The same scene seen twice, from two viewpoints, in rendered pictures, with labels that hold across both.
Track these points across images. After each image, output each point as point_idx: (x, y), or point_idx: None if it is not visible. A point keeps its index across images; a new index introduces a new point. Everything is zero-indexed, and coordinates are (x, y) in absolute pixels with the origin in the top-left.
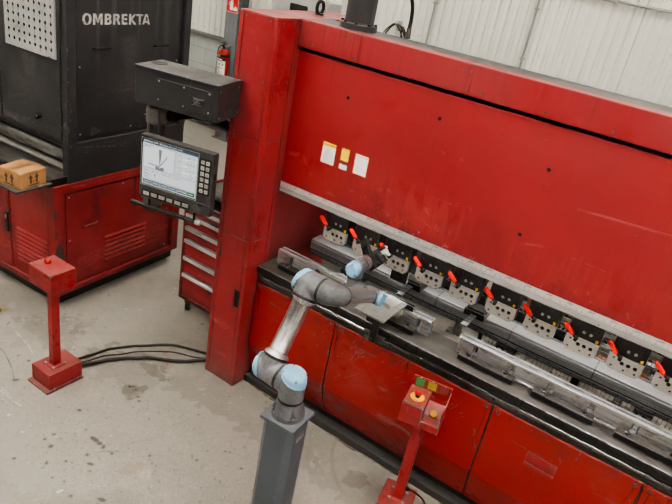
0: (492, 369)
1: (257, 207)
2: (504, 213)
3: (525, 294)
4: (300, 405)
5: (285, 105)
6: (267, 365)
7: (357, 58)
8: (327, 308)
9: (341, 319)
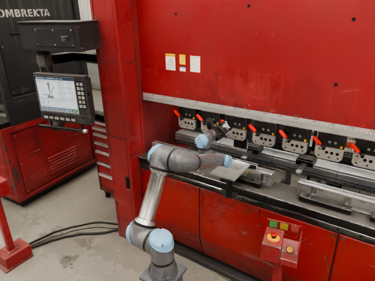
0: (331, 204)
1: (128, 113)
2: (318, 69)
3: (350, 135)
4: (172, 264)
5: (133, 34)
6: (137, 233)
7: None
8: (191, 178)
9: (203, 184)
